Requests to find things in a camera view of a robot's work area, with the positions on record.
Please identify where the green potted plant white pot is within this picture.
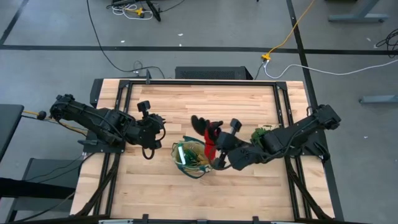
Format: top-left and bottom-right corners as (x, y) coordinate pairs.
(251, 124), (282, 147)

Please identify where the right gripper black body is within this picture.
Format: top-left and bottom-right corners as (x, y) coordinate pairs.
(213, 118), (252, 171)

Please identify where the long black floor cable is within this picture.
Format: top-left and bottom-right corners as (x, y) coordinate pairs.
(85, 0), (166, 79)

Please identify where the black computer case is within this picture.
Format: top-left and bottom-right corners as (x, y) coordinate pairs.
(174, 65), (254, 80)

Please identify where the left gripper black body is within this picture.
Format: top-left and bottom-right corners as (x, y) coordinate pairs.
(126, 100), (162, 150)

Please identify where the black cable bundle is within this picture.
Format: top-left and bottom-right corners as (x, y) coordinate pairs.
(375, 28), (398, 59)

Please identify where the beige green gardening bag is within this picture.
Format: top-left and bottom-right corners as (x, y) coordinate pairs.
(170, 135), (215, 180)

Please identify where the black desk top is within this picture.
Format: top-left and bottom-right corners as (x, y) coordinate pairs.
(0, 104), (25, 162)

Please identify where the black table corner panel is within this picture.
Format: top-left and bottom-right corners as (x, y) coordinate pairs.
(89, 78), (104, 105)

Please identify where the yellow extension cable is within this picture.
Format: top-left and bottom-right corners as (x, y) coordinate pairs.
(261, 0), (317, 62)

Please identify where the green spray bottle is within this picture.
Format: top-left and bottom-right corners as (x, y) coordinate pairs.
(177, 144), (187, 166)

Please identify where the thin yellow arm cable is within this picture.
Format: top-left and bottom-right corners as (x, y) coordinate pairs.
(22, 109), (88, 136)

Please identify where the white floor cable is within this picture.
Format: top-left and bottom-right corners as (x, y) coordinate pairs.
(263, 58), (398, 80)

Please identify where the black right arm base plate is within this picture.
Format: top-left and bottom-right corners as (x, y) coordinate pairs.
(287, 136), (331, 162)

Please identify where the grey metal cart base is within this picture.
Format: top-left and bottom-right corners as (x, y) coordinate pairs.
(6, 157), (85, 223)

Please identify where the white coiled cable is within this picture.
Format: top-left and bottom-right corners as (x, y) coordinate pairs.
(111, 3), (155, 21)

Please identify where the black left wrist cable loop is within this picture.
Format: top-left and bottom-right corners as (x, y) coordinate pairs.
(142, 146), (156, 161)

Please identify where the black aluminium table frame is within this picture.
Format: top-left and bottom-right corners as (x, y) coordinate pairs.
(74, 79), (333, 223)

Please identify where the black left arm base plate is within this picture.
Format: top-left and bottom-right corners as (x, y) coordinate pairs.
(81, 129), (127, 154)

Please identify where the grey metal desk foot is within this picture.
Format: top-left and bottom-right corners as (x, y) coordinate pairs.
(328, 0), (389, 23)
(359, 95), (398, 105)

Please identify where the red black gardening glove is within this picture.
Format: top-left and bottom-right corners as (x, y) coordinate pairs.
(190, 114), (224, 163)

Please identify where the black power strip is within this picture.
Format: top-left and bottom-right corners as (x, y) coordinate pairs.
(145, 0), (162, 22)

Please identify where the black desk foot bar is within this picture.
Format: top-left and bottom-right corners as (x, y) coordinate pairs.
(0, 177), (77, 200)

